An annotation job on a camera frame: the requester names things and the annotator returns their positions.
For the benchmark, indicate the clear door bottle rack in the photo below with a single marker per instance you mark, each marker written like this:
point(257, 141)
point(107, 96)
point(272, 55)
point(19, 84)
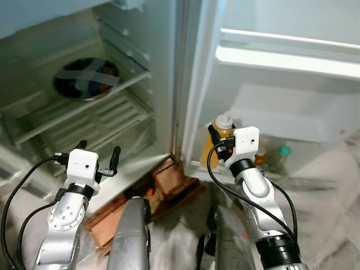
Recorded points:
point(304, 163)

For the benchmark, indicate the small orange liquid bottle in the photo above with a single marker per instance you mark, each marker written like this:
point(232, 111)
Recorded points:
point(260, 157)

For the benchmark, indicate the ribbed crisper cover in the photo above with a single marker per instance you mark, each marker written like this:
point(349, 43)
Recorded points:
point(95, 121)

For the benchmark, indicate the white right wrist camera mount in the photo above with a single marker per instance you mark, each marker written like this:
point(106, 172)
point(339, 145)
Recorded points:
point(246, 143)

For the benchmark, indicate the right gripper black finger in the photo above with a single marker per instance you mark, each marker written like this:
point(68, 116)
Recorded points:
point(214, 135)

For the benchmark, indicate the brown cardboard sheet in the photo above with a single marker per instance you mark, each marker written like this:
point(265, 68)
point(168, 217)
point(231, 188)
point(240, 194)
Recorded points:
point(190, 197)

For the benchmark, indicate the clear fridge shelf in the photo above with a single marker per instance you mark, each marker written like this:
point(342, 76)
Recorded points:
point(34, 108)

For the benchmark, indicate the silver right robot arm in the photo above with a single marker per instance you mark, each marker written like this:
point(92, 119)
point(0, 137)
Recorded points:
point(253, 185)

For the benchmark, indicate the orange squeeze bottle white cap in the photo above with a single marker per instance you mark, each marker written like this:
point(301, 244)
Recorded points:
point(224, 121)

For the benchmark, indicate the grey fridge body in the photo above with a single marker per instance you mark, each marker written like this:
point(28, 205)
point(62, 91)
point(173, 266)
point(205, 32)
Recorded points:
point(163, 67)

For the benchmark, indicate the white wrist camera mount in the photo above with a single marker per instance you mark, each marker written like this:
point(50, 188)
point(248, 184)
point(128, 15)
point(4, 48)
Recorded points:
point(246, 143)
point(83, 167)

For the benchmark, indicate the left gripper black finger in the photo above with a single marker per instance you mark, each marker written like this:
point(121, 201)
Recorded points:
point(116, 160)
point(82, 144)

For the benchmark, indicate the grey robot left leg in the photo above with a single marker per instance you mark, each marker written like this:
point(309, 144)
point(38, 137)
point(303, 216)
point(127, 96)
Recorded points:
point(129, 236)

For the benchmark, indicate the shiny grey fridge door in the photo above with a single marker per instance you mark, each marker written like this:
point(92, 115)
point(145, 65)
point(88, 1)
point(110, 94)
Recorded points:
point(292, 107)

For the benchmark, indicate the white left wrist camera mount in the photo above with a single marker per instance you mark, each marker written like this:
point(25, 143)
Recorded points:
point(83, 167)

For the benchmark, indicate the grey robot leg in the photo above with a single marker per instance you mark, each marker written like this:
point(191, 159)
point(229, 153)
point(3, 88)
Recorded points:
point(230, 243)
point(129, 236)

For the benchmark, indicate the grey robot right leg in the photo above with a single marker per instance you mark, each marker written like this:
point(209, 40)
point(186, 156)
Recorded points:
point(230, 243)

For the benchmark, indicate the dark bowl with plastic wrap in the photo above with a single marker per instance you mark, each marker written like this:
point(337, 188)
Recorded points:
point(84, 79)

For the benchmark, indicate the bottle with green cap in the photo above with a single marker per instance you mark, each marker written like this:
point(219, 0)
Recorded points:
point(284, 151)

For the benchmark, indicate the white fridge door shelf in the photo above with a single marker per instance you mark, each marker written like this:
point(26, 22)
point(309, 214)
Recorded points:
point(292, 59)

